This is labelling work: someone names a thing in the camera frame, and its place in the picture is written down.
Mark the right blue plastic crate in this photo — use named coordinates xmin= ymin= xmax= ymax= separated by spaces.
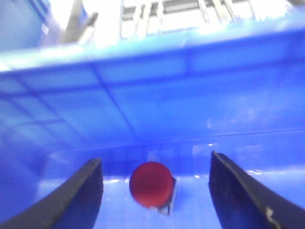
xmin=0 ymin=14 xmax=305 ymax=229

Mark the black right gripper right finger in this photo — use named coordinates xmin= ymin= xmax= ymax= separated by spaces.
xmin=208 ymin=150 xmax=305 ymax=229

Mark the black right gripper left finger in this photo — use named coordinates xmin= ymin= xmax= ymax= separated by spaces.
xmin=0 ymin=158 xmax=103 ymax=229

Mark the red mushroom push button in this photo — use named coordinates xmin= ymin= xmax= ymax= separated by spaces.
xmin=129 ymin=161 xmax=177 ymax=216

